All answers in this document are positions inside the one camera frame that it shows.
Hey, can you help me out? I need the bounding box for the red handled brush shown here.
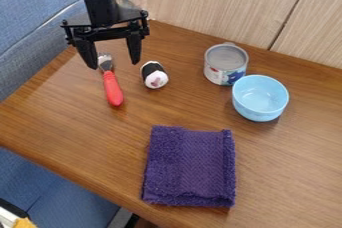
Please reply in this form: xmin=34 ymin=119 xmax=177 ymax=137
xmin=96 ymin=53 xmax=126 ymax=108

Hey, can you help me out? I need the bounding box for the purple cloth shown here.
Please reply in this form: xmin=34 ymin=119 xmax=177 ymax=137
xmin=140 ymin=124 xmax=238 ymax=209

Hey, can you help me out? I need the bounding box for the silver can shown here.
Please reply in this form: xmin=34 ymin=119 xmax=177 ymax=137
xmin=203 ymin=41 xmax=250 ymax=87

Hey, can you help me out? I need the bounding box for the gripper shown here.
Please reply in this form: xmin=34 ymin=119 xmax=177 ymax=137
xmin=60 ymin=0 xmax=151 ymax=71

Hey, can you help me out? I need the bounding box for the light blue bowl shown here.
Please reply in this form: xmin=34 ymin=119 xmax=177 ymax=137
xmin=231 ymin=74 xmax=292 ymax=123

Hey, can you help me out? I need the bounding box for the black and white toy sushi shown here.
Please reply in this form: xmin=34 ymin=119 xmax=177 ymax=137
xmin=138 ymin=60 xmax=171 ymax=90

